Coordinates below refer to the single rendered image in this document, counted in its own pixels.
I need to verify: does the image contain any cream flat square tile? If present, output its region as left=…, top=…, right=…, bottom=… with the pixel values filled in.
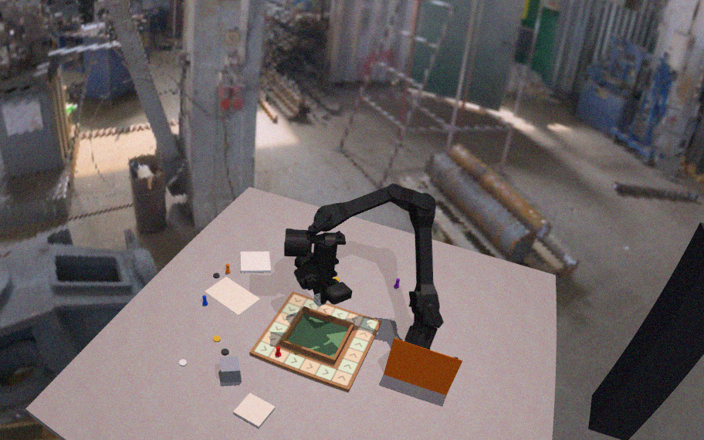
left=233, top=393, right=275, bottom=428

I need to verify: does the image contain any cream flat rectangular card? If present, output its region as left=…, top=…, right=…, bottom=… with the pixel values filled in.
left=205, top=277, right=260, bottom=315

